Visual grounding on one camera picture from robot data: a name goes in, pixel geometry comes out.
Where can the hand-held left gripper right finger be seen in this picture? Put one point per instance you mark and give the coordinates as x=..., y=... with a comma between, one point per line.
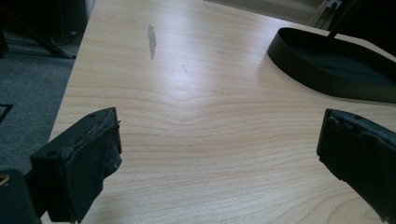
x=361, y=152

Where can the dark furniture base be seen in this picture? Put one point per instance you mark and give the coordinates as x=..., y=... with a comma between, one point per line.
x=40, y=25

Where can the black oval tray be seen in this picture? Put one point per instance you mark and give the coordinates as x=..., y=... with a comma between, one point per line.
x=330, y=70

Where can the black metal stand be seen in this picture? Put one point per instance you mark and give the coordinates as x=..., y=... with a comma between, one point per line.
x=341, y=18

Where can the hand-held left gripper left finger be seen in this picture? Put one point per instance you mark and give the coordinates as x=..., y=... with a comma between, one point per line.
x=77, y=161

